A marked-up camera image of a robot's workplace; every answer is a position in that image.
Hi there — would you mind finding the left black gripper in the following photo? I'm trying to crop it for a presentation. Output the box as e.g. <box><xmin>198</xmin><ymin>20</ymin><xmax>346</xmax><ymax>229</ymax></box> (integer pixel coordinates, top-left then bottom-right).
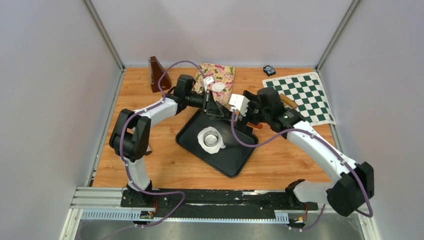
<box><xmin>184</xmin><ymin>89</ymin><xmax>224</xmax><ymax>117</ymax></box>

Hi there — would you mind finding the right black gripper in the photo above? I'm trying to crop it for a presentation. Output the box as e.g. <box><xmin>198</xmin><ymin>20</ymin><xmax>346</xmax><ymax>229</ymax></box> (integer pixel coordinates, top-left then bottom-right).
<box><xmin>233</xmin><ymin>91</ymin><xmax>271</xmax><ymax>134</ymax></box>

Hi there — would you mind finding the round metal cutter ring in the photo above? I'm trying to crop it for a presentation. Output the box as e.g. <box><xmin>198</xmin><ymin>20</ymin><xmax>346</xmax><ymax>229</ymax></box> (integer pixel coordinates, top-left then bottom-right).
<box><xmin>202</xmin><ymin>130</ymin><xmax>221</xmax><ymax>148</ymax></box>

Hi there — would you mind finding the wooden pastry roller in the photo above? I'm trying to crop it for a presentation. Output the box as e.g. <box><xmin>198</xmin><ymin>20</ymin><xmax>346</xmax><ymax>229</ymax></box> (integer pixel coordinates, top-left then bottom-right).
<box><xmin>279</xmin><ymin>93</ymin><xmax>298</xmax><ymax>109</ymax></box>

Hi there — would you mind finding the black baking tray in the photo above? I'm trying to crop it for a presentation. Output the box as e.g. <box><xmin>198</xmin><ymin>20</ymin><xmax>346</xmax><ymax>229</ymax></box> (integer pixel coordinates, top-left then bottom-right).
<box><xmin>175</xmin><ymin>111</ymin><xmax>255</xmax><ymax>178</ymax></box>

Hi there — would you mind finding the wooden handled metal scraper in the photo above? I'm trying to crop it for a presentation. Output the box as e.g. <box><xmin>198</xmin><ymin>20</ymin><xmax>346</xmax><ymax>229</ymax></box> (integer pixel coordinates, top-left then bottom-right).
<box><xmin>247</xmin><ymin>122</ymin><xmax>263</xmax><ymax>130</ymax></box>

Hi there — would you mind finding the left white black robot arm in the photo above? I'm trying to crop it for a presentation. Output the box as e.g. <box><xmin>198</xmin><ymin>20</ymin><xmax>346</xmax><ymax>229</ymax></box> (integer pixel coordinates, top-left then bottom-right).
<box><xmin>109</xmin><ymin>74</ymin><xmax>231</xmax><ymax>207</ymax></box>

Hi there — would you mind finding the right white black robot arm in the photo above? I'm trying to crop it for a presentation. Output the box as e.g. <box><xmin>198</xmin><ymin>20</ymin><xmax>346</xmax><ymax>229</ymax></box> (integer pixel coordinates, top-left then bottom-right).
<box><xmin>238</xmin><ymin>87</ymin><xmax>375</xmax><ymax>217</ymax></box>

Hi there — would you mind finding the floral rectangular tray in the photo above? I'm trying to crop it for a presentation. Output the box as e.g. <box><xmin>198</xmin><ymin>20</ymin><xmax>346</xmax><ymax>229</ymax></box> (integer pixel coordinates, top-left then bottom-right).
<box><xmin>193</xmin><ymin>63</ymin><xmax>236</xmax><ymax>107</ymax></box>

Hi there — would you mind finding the small blue black toy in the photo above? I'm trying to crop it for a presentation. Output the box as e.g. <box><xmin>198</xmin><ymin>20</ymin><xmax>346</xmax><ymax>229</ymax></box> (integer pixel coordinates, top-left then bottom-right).
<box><xmin>262</xmin><ymin>64</ymin><xmax>276</xmax><ymax>77</ymax></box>

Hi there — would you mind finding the green white chess mat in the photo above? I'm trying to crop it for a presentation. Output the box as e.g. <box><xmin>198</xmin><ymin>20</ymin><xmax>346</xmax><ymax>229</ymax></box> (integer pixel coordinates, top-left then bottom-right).
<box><xmin>262</xmin><ymin>72</ymin><xmax>336</xmax><ymax>126</ymax></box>

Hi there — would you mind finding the brown wooden metronome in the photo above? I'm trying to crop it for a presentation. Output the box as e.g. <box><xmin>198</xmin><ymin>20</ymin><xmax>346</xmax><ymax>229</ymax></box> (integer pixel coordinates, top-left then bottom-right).
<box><xmin>148</xmin><ymin>56</ymin><xmax>172</xmax><ymax>93</ymax></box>

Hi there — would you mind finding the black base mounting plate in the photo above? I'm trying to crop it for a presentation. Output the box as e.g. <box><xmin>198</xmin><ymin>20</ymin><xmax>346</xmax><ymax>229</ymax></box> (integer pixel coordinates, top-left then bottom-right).
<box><xmin>120</xmin><ymin>188</ymin><xmax>318</xmax><ymax>219</ymax></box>

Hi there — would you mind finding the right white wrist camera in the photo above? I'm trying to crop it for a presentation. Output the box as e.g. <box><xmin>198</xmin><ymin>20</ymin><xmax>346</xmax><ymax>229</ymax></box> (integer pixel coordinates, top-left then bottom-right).
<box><xmin>229</xmin><ymin>93</ymin><xmax>250</xmax><ymax>116</ymax></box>

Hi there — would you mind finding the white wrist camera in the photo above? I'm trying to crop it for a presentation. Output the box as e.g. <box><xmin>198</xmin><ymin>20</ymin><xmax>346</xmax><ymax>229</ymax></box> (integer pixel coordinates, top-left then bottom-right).
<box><xmin>203</xmin><ymin>76</ymin><xmax>215</xmax><ymax>92</ymax></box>
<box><xmin>229</xmin><ymin>93</ymin><xmax>250</xmax><ymax>116</ymax></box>

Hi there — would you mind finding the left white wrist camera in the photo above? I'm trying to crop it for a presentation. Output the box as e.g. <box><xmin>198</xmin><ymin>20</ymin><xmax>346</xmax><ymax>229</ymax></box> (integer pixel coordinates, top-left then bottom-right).
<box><xmin>203</xmin><ymin>76</ymin><xmax>215</xmax><ymax>92</ymax></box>

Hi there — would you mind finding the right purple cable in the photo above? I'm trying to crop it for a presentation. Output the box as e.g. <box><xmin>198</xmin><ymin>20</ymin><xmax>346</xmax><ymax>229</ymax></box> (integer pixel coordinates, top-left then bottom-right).
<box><xmin>230</xmin><ymin>110</ymin><xmax>374</xmax><ymax>232</ymax></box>

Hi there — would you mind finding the purple cable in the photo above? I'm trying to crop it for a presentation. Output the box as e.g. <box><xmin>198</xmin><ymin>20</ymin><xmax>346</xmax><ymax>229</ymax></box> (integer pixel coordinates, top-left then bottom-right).
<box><xmin>230</xmin><ymin>110</ymin><xmax>374</xmax><ymax>232</ymax></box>
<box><xmin>119</xmin><ymin>60</ymin><xmax>210</xmax><ymax>229</ymax></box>

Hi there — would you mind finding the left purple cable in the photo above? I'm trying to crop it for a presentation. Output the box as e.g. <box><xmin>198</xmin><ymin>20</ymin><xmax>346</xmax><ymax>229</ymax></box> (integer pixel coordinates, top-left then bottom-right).
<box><xmin>119</xmin><ymin>60</ymin><xmax>210</xmax><ymax>229</ymax></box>

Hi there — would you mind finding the aluminium frame rail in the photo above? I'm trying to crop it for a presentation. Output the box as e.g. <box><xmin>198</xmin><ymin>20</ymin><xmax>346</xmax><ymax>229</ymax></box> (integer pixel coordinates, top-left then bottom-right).
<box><xmin>59</xmin><ymin>187</ymin><xmax>382</xmax><ymax>240</ymax></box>

